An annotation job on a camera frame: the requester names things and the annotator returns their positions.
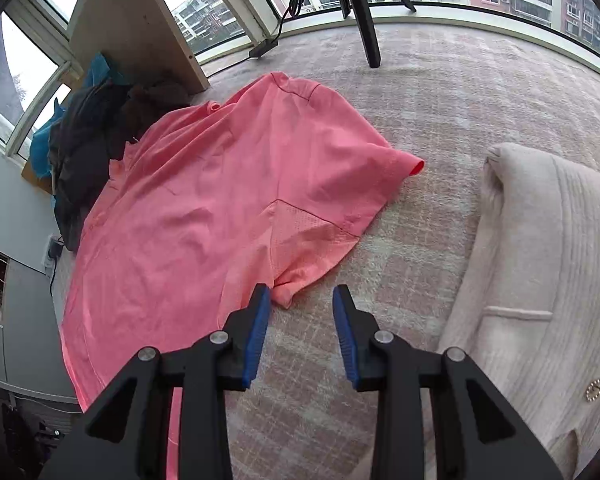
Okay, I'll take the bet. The pink t-shirt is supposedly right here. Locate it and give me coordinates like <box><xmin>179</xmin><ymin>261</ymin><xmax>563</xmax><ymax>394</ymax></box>
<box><xmin>58</xmin><ymin>71</ymin><xmax>426</xmax><ymax>480</ymax></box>

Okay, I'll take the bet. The cream knit cardigan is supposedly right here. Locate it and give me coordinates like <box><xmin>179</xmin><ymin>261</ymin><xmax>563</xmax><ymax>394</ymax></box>
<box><xmin>440</xmin><ymin>143</ymin><xmax>600</xmax><ymax>479</ymax></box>

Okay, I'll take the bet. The white power strip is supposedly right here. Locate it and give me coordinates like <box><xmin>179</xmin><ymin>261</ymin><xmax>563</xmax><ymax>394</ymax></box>
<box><xmin>43</xmin><ymin>235</ymin><xmax>64</xmax><ymax>273</ymax></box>

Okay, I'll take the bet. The black garment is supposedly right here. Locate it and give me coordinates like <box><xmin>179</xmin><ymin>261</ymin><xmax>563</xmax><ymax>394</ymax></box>
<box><xmin>48</xmin><ymin>80</ymin><xmax>133</xmax><ymax>252</ymax></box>

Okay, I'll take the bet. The dark brown garment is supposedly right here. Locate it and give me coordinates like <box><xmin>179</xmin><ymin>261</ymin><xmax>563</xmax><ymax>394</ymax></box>
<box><xmin>107</xmin><ymin>80</ymin><xmax>190</xmax><ymax>160</ymax></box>

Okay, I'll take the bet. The pink plaid tablecloth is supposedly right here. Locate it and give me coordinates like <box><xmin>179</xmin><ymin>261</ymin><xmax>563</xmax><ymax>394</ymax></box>
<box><xmin>49</xmin><ymin>22</ymin><xmax>600</xmax><ymax>480</ymax></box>

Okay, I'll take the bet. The blue garment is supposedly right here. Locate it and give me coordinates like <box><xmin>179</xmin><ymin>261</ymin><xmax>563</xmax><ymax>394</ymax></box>
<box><xmin>30</xmin><ymin>54</ymin><xmax>133</xmax><ymax>206</ymax></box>

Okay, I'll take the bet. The wooden board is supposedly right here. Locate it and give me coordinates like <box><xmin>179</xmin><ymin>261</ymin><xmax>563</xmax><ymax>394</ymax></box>
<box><xmin>68</xmin><ymin>0</ymin><xmax>209</xmax><ymax>94</ymax></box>

